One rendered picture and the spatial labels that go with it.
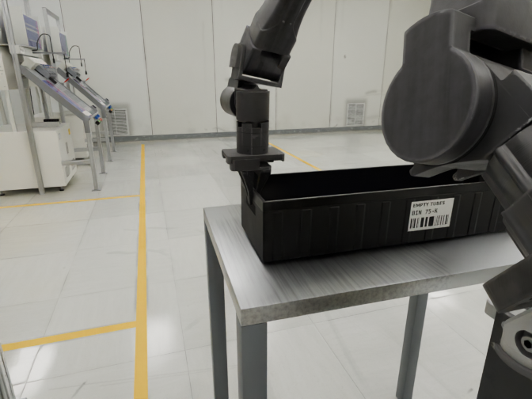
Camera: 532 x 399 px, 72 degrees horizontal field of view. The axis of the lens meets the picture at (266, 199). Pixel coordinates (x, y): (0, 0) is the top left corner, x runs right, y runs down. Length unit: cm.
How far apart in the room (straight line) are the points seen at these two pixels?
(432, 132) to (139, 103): 697
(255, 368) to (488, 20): 52
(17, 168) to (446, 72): 420
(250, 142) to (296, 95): 709
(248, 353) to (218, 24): 694
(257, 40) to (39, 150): 375
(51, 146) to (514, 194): 410
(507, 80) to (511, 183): 6
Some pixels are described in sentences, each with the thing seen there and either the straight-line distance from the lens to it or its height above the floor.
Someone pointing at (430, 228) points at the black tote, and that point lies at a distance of 79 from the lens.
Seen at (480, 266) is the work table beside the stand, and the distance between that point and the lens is 75.
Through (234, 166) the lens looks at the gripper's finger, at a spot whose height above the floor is 97.
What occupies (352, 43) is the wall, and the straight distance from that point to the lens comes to 825.
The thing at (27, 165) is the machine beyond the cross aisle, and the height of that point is 30.
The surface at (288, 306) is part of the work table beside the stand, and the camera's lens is 57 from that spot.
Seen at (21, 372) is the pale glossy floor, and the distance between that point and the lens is 189.
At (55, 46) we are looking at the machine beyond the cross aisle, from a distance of 571.
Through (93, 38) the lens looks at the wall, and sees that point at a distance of 721.
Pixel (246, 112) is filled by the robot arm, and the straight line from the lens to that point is 63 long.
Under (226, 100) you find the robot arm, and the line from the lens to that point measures 69.
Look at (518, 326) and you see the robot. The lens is 28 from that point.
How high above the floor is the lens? 111
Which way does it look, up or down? 18 degrees down
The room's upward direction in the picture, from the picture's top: straight up
